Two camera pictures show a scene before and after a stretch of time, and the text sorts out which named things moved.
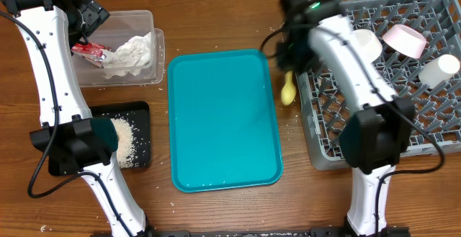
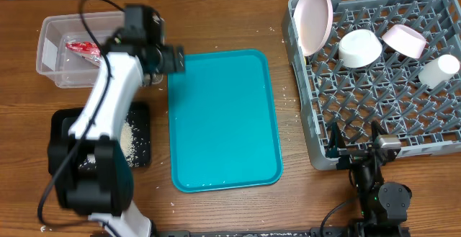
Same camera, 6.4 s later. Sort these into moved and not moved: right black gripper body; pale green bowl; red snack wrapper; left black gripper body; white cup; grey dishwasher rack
Moved: left black gripper body; right black gripper body
Not moved: red snack wrapper; pale green bowl; white cup; grey dishwasher rack
